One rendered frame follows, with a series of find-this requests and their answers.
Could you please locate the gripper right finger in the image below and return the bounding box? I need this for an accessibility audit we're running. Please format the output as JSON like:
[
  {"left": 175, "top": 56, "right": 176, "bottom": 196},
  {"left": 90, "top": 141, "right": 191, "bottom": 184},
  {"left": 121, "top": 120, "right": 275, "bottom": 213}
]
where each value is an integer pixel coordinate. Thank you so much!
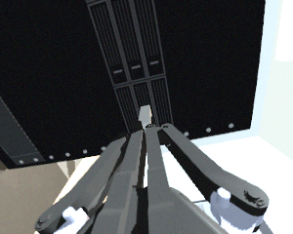
[{"left": 144, "top": 105, "right": 270, "bottom": 234}]

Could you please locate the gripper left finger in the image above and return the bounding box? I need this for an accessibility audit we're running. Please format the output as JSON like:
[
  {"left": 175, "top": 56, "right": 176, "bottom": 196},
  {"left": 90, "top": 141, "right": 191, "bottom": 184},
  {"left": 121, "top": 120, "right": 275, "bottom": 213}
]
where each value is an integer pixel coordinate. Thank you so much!
[{"left": 34, "top": 106, "right": 147, "bottom": 234}]

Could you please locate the black server rack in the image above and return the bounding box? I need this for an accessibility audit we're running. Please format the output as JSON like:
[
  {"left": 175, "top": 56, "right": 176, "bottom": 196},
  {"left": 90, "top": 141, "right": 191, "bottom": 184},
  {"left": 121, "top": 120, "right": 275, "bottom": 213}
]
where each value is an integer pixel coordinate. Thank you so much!
[{"left": 0, "top": 0, "right": 266, "bottom": 170}]

